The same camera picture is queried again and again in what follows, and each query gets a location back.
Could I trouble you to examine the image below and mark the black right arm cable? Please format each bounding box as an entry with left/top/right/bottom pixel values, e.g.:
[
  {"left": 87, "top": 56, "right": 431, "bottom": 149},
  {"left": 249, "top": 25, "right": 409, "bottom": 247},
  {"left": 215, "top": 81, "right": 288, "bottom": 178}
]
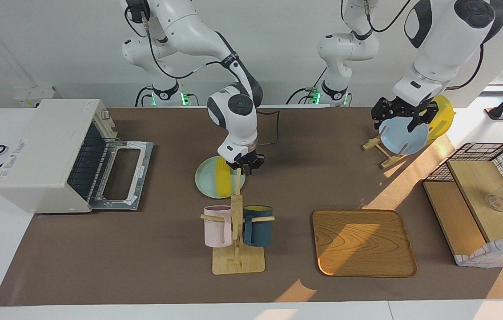
[{"left": 125, "top": 0, "right": 281, "bottom": 147}]

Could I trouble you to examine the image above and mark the small clear glass lid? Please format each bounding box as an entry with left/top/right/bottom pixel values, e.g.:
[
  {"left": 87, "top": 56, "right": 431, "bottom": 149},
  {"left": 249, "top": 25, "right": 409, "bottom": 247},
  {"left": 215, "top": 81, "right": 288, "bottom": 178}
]
[{"left": 485, "top": 194, "right": 503, "bottom": 212}]

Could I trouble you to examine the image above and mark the yellow corn cob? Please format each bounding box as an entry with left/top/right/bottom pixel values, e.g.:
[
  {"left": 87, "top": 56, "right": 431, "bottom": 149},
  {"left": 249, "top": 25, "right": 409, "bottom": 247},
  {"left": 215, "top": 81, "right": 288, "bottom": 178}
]
[{"left": 216, "top": 156, "right": 234, "bottom": 197}]

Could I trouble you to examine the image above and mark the black right base cable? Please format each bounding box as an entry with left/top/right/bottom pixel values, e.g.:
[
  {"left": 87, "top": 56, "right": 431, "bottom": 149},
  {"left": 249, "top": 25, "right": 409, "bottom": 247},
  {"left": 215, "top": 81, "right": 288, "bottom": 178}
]
[{"left": 135, "top": 86, "right": 152, "bottom": 107}]

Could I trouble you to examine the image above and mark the pale green plate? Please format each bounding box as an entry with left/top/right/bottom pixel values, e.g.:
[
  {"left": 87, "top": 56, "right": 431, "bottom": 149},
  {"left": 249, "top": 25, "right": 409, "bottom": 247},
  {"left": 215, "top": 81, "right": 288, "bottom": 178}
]
[{"left": 195, "top": 156, "right": 246, "bottom": 199}]

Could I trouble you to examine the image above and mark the brown table mat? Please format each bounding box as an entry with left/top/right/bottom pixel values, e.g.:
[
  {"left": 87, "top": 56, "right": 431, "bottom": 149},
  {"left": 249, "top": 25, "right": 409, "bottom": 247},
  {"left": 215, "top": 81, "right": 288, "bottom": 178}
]
[{"left": 0, "top": 107, "right": 503, "bottom": 307}]

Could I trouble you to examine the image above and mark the black left base cable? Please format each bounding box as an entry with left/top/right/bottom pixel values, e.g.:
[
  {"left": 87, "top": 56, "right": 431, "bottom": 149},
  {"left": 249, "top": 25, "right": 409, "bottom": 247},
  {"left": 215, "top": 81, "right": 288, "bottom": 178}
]
[{"left": 286, "top": 67, "right": 328, "bottom": 105}]

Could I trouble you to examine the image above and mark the pink mug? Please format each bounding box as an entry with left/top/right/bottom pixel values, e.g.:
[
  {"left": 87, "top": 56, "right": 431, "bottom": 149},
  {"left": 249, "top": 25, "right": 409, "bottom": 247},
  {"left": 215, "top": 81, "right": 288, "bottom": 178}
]
[{"left": 203, "top": 205, "right": 234, "bottom": 248}]

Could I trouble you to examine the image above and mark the wooden serving tray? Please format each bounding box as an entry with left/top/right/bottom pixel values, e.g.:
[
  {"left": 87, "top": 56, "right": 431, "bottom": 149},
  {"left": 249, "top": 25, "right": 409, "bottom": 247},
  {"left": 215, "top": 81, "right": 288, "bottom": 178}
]
[{"left": 312, "top": 209, "right": 418, "bottom": 278}]

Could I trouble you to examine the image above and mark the light blue plate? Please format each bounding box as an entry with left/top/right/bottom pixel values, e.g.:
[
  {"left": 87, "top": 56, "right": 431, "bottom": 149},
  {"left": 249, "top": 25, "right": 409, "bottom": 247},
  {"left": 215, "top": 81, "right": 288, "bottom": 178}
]
[{"left": 378, "top": 115, "right": 430, "bottom": 156}]

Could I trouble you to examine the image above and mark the wooden mug rack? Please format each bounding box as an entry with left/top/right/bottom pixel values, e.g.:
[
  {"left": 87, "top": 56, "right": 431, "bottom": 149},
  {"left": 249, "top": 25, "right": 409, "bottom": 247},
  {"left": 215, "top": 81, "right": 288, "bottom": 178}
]
[{"left": 201, "top": 168, "right": 275, "bottom": 275}]

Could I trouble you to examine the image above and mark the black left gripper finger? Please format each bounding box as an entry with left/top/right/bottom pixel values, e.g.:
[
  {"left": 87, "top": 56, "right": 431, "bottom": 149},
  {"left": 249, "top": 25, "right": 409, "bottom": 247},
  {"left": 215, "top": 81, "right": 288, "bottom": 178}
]
[
  {"left": 407, "top": 106, "right": 439, "bottom": 132},
  {"left": 370, "top": 99, "right": 389, "bottom": 130}
]

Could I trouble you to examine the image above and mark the wooden plate rack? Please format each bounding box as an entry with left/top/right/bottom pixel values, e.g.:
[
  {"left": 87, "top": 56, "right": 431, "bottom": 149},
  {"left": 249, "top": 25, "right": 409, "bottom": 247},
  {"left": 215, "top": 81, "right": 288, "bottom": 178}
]
[{"left": 362, "top": 127, "right": 410, "bottom": 169}]

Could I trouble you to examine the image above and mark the black base cable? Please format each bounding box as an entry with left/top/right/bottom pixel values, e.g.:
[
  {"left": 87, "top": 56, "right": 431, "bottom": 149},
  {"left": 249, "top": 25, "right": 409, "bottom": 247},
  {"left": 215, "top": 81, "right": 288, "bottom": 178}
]
[
  {"left": 135, "top": 86, "right": 152, "bottom": 107},
  {"left": 286, "top": 67, "right": 328, "bottom": 105}
]

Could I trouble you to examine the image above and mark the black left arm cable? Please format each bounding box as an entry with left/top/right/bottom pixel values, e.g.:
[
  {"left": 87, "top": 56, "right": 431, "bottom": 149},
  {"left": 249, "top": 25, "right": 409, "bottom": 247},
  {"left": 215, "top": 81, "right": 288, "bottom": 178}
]
[{"left": 342, "top": 0, "right": 503, "bottom": 89}]

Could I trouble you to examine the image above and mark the white toaster oven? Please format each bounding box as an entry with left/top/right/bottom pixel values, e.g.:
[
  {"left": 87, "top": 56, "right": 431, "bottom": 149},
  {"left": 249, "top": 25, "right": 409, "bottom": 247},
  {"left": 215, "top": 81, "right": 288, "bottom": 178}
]
[{"left": 0, "top": 99, "right": 154, "bottom": 215}]

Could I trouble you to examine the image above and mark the yellow plate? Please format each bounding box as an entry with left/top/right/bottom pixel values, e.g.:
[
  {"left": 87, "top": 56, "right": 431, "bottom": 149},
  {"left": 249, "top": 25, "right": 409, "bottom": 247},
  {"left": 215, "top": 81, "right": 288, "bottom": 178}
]
[{"left": 425, "top": 94, "right": 455, "bottom": 140}]

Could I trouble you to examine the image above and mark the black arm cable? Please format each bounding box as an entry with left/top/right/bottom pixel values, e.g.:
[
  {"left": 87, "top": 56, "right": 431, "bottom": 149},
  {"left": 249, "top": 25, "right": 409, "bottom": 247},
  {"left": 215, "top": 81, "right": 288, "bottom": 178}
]
[
  {"left": 125, "top": 0, "right": 281, "bottom": 147},
  {"left": 342, "top": 0, "right": 503, "bottom": 89}
]

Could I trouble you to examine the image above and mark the dark blue mug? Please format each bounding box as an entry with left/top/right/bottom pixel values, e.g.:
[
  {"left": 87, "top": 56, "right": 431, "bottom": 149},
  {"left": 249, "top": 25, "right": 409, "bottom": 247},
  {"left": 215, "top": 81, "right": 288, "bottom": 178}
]
[{"left": 242, "top": 205, "right": 274, "bottom": 247}]

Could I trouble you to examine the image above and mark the white wall box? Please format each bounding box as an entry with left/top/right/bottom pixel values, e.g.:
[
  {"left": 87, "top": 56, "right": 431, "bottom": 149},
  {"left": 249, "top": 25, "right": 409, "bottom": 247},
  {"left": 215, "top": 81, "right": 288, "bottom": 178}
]
[{"left": 13, "top": 86, "right": 63, "bottom": 108}]

